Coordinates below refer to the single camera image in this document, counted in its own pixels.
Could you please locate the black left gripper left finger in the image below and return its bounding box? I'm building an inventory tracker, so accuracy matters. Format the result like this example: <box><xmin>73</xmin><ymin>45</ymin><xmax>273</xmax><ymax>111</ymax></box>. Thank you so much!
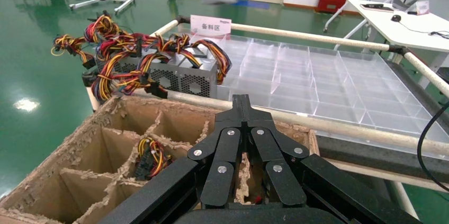
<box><xmin>98</xmin><ymin>94</ymin><xmax>248</xmax><ymax>224</ymax></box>

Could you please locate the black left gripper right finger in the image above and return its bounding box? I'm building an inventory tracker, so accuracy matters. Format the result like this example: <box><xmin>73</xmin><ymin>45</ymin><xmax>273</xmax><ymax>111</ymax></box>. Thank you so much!
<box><xmin>245</xmin><ymin>95</ymin><xmax>421</xmax><ymax>224</ymax></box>

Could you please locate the clear acrylic divider tray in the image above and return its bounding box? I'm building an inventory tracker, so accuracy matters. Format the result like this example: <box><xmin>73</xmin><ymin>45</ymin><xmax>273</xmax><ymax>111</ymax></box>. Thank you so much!
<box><xmin>189</xmin><ymin>33</ymin><xmax>449</xmax><ymax>146</ymax></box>

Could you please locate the white rack leg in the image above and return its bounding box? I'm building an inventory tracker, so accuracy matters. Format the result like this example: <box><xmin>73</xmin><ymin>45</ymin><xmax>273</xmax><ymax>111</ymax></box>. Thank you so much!
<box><xmin>385</xmin><ymin>180</ymin><xmax>420</xmax><ymax>221</ymax></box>

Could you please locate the brown cardboard divider box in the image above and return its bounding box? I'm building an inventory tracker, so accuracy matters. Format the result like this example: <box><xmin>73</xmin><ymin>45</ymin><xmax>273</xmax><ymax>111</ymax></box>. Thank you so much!
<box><xmin>0</xmin><ymin>94</ymin><xmax>320</xmax><ymax>224</ymax></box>

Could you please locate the pink white label sign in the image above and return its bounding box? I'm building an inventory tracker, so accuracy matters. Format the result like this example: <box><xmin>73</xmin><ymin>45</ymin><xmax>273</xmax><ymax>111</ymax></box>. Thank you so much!
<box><xmin>190</xmin><ymin>14</ymin><xmax>232</xmax><ymax>37</ymax></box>

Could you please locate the blue floor mat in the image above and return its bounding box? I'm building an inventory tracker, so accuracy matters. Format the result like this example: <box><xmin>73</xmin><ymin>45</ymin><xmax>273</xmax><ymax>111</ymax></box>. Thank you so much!
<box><xmin>233</xmin><ymin>0</ymin><xmax>271</xmax><ymax>10</ymax></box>

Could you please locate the flat black desk device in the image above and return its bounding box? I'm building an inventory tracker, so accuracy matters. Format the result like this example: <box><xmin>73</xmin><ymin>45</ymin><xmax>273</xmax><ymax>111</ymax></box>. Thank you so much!
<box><xmin>359</xmin><ymin>3</ymin><xmax>396</xmax><ymax>13</ymax></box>

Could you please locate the white desk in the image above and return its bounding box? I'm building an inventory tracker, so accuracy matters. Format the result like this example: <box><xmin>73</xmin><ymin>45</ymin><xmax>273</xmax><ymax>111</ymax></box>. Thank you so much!
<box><xmin>323</xmin><ymin>0</ymin><xmax>449</xmax><ymax>90</ymax></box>

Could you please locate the grey desk object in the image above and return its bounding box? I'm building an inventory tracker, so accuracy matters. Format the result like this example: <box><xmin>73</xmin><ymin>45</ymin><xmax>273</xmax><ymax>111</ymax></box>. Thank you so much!
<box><xmin>391</xmin><ymin>0</ymin><xmax>418</xmax><ymax>14</ymax></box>

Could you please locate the small white desk card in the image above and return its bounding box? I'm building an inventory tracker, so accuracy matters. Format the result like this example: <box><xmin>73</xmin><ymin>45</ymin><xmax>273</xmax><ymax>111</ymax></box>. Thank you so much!
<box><xmin>415</xmin><ymin>0</ymin><xmax>431</xmax><ymax>15</ymax></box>

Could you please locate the white padded rail pipe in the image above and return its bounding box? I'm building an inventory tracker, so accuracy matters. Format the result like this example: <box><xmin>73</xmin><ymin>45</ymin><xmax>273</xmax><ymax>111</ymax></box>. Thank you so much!
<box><xmin>403</xmin><ymin>49</ymin><xmax>449</xmax><ymax>98</ymax></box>
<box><xmin>133</xmin><ymin>88</ymin><xmax>449</xmax><ymax>158</ymax></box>
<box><xmin>150</xmin><ymin>19</ymin><xmax>180</xmax><ymax>38</ymax></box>
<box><xmin>229</xmin><ymin>22</ymin><xmax>392</xmax><ymax>53</ymax></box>

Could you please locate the black rack base frame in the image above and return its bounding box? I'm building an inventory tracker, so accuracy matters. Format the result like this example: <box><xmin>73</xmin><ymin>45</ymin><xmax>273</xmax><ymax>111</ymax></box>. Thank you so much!
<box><xmin>316</xmin><ymin>133</ymin><xmax>449</xmax><ymax>184</ymax></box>

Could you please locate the far power supplies wire bundle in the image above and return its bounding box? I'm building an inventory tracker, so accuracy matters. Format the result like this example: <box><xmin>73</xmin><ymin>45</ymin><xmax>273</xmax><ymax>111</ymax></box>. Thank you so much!
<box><xmin>92</xmin><ymin>33</ymin><xmax>192</xmax><ymax>104</ymax></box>

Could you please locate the curved black cable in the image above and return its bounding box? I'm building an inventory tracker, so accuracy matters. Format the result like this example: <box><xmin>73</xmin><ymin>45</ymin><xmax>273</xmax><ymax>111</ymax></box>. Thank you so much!
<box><xmin>416</xmin><ymin>101</ymin><xmax>449</xmax><ymax>192</ymax></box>

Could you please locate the colourful power cable bundle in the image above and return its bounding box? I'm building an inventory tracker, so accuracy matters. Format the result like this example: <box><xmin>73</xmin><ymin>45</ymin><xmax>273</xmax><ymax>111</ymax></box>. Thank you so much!
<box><xmin>50</xmin><ymin>11</ymin><xmax>148</xmax><ymax>72</ymax></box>

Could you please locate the thin desk cable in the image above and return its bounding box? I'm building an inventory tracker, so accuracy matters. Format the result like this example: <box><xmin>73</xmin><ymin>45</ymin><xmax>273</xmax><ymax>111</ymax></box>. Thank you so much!
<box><xmin>400</xmin><ymin>21</ymin><xmax>449</xmax><ymax>40</ymax></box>

